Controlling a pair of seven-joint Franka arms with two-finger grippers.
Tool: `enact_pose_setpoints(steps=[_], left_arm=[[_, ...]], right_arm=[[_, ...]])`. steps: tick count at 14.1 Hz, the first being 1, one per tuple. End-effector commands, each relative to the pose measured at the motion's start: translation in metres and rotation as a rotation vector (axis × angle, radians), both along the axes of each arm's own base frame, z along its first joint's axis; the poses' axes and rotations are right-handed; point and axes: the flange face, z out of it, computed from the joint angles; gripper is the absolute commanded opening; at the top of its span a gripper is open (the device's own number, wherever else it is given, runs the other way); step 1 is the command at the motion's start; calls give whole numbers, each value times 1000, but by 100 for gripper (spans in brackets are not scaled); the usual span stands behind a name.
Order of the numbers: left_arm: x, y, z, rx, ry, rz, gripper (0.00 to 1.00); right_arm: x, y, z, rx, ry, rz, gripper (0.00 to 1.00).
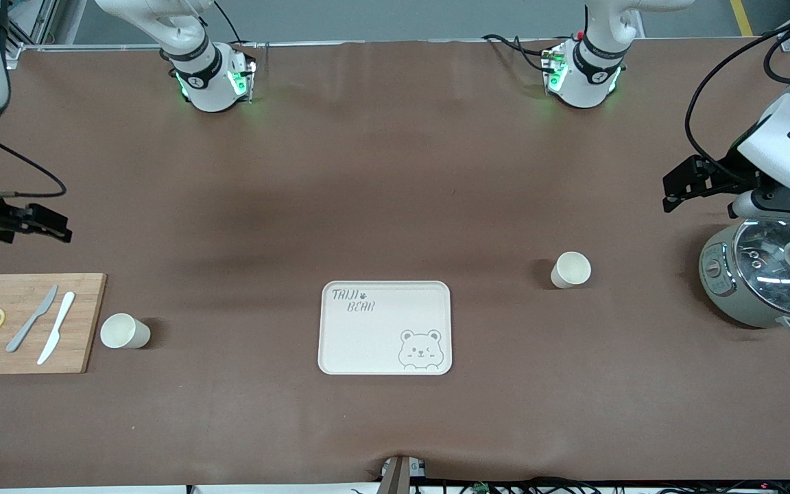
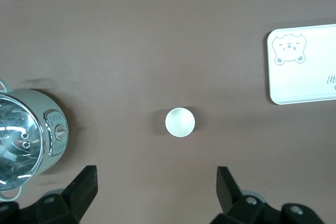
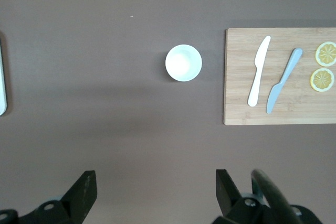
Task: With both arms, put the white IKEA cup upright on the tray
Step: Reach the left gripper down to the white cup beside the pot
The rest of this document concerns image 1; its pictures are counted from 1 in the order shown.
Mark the cream paper cup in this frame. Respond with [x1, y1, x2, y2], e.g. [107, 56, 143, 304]
[550, 251, 593, 290]

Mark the white plastic knife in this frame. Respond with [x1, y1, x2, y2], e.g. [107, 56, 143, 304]
[37, 292, 76, 366]

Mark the grey plastic knife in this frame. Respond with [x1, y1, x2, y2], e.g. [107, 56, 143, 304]
[5, 285, 59, 353]

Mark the white plastic cup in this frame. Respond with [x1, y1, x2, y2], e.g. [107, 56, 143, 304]
[99, 313, 152, 350]

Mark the black right base cable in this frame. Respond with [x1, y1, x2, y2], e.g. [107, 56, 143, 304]
[211, 0, 243, 45]

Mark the cream bear print tray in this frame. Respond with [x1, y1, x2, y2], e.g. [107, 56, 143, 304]
[318, 280, 452, 376]

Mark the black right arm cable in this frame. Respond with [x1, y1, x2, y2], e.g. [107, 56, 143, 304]
[0, 129, 68, 200]

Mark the grey-green electric pot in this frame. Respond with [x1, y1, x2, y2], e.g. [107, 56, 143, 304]
[699, 223, 790, 336]

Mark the wooden cutting board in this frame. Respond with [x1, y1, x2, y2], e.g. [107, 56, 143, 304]
[0, 273, 108, 375]

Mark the black base cable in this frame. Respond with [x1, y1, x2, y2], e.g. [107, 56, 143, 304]
[211, 0, 243, 45]
[481, 33, 555, 73]

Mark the glass pot lid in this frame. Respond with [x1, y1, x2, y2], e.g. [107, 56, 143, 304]
[734, 218, 790, 318]

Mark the black left base cable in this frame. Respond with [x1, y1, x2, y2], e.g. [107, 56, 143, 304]
[481, 33, 555, 73]

